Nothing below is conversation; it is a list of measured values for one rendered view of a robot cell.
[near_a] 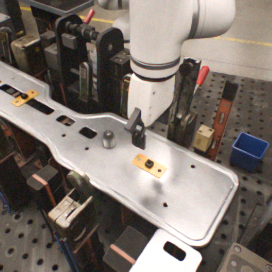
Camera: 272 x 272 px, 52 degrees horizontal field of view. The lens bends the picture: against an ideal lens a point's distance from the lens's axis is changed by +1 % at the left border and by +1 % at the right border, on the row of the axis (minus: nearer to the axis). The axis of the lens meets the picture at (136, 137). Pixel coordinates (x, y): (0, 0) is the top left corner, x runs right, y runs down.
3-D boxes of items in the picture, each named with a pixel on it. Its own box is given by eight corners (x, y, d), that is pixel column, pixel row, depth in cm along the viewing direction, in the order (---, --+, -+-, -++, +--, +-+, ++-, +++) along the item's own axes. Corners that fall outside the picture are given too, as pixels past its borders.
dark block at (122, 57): (116, 153, 110) (108, 58, 80) (126, 142, 114) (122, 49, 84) (126, 158, 108) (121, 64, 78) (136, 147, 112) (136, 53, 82)
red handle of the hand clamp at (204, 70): (170, 114, 71) (198, 62, 72) (171, 117, 73) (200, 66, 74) (184, 120, 69) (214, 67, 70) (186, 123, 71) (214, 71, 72)
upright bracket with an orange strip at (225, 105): (191, 203, 94) (224, 81, 58) (193, 201, 95) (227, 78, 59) (198, 208, 93) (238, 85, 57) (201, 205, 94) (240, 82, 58)
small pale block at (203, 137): (179, 209, 93) (195, 132, 66) (184, 201, 95) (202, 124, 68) (188, 214, 91) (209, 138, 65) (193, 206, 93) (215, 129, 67)
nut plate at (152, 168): (130, 162, 68) (130, 159, 67) (139, 153, 70) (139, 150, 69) (159, 178, 65) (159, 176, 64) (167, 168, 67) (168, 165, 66)
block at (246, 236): (207, 294, 75) (236, 248, 53) (225, 256, 82) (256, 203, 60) (218, 301, 74) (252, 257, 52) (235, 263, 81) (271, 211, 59)
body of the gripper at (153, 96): (152, 44, 52) (150, 93, 60) (119, 69, 46) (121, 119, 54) (188, 56, 49) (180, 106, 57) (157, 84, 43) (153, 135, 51)
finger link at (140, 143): (133, 118, 53) (133, 142, 58) (123, 128, 51) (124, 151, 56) (147, 125, 52) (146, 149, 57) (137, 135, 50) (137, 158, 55)
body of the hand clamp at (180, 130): (159, 190, 98) (167, 117, 72) (169, 177, 102) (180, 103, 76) (174, 198, 95) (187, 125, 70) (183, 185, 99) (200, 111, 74)
